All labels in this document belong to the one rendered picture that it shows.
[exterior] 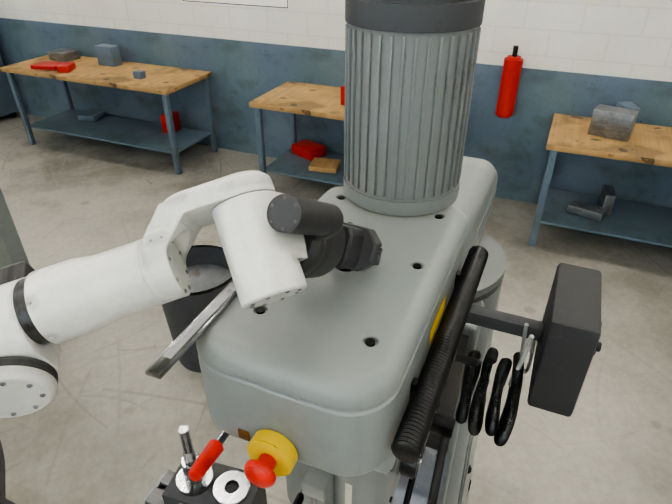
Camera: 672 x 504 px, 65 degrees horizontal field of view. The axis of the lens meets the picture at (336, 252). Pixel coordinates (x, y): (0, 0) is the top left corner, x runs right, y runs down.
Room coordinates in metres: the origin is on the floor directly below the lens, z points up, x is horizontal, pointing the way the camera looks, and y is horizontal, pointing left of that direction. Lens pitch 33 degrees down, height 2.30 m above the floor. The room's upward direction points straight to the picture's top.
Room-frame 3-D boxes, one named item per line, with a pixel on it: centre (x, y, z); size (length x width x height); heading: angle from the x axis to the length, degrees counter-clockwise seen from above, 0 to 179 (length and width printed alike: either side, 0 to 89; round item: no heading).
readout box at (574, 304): (0.75, -0.44, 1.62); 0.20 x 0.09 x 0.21; 157
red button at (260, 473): (0.38, 0.09, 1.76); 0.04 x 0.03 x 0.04; 67
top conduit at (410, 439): (0.58, -0.16, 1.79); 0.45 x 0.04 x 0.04; 157
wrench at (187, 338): (0.51, 0.15, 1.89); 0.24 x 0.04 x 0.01; 158
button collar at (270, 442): (0.40, 0.08, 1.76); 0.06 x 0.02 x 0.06; 67
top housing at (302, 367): (0.62, -0.02, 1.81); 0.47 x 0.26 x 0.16; 157
